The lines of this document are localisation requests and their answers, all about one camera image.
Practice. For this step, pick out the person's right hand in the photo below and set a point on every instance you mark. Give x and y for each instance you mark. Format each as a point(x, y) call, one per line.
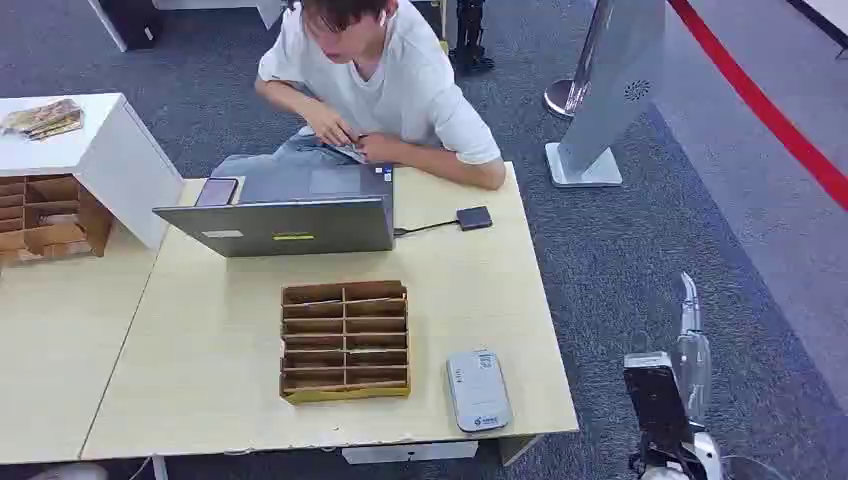
point(328, 122)

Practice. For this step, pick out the person's left hand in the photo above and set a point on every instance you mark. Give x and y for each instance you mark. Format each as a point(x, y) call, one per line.
point(379, 149)

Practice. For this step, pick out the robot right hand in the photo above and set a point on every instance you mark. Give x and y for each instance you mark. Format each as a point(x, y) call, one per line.
point(690, 305)

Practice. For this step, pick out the small stack of cards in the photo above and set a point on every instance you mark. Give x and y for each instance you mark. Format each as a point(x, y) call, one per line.
point(351, 152)

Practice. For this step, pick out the wooden slotted card box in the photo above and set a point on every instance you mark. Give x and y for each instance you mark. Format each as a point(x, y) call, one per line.
point(344, 341)

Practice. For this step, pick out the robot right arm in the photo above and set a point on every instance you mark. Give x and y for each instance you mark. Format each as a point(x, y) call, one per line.
point(692, 371)

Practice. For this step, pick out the person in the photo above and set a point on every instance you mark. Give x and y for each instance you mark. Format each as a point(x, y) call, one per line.
point(391, 86)

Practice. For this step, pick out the grey laptop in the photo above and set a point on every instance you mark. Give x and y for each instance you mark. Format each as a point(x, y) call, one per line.
point(298, 225)

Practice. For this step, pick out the black adapter box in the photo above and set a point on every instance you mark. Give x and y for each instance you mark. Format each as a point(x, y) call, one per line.
point(474, 218)

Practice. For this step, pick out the yellow floor tape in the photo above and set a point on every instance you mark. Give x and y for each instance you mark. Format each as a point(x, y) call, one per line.
point(444, 46)

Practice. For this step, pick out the black smartphone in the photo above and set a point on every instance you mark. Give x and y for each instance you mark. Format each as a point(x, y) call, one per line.
point(216, 191)

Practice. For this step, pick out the black robot legs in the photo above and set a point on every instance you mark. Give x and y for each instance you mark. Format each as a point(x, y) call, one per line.
point(470, 40)

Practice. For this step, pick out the red floor strip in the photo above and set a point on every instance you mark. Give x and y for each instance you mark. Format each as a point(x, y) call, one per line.
point(762, 106)

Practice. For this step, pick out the white cabinet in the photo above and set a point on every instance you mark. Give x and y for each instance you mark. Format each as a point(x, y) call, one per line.
point(112, 159)

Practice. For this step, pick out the grey card reader device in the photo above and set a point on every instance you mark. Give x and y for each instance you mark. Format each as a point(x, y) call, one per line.
point(478, 391)

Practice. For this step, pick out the grey kiosk stand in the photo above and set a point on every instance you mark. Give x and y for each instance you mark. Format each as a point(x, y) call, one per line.
point(609, 86)

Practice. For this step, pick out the pile of printed cards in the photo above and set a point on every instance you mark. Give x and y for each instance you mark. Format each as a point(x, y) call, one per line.
point(43, 119)

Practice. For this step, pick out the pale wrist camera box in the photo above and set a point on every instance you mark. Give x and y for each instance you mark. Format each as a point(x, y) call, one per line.
point(648, 361)

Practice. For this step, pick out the black camera bracket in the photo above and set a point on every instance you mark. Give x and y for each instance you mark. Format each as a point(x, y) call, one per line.
point(656, 411)

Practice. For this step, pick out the chrome stanchion post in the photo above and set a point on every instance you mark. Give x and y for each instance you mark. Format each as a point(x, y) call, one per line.
point(563, 96)

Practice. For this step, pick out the white desk rail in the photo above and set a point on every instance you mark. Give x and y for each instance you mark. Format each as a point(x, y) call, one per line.
point(411, 452)

